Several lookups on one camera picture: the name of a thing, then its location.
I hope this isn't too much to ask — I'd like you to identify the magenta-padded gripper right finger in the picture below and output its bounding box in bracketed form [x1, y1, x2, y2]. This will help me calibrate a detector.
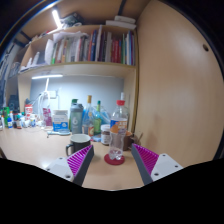
[131, 143, 184, 186]

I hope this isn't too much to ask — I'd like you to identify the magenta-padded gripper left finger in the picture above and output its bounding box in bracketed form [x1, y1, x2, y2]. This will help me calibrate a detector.
[45, 144, 95, 187]

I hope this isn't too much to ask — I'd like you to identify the clear water bottle red cap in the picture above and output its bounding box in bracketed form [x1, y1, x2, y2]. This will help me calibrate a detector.
[108, 99, 130, 161]

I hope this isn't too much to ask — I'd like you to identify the black mug white inside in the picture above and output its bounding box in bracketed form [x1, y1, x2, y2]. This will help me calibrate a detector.
[65, 133, 92, 158]

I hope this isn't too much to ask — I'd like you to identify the light blue hairbrush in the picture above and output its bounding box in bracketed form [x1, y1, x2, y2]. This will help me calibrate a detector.
[46, 129, 72, 137]

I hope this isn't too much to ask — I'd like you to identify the blue and white carton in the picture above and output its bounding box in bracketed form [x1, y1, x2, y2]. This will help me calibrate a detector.
[52, 109, 70, 133]

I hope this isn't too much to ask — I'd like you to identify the magenta box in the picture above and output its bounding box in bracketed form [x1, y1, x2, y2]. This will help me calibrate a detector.
[42, 107, 53, 127]

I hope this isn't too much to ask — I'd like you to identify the brown jar white lid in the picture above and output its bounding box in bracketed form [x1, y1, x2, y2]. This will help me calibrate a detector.
[100, 124, 112, 146]

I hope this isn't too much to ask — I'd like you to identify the clear bottle yellow cap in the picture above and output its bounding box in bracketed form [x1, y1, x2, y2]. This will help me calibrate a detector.
[82, 94, 95, 137]

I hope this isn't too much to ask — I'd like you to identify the clear bottle green cap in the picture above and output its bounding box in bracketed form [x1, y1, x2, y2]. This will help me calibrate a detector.
[93, 100, 103, 136]

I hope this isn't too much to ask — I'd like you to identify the red and white jar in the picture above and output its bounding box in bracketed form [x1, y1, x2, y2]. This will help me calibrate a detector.
[24, 104, 34, 118]

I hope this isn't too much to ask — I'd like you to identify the green canister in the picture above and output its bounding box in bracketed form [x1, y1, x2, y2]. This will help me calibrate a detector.
[3, 106, 11, 126]

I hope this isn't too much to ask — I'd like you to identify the under-shelf light bar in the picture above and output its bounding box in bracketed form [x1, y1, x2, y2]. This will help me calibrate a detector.
[31, 73, 64, 80]

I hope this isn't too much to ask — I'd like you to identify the wooden shelf unit with books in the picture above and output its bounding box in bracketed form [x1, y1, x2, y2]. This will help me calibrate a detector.
[16, 14, 139, 134]

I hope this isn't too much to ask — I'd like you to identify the ceiling light strip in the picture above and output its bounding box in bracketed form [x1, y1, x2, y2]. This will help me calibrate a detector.
[51, 9, 63, 29]

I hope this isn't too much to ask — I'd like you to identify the white wall power strip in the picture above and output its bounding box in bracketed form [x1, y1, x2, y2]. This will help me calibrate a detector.
[40, 90, 59, 100]

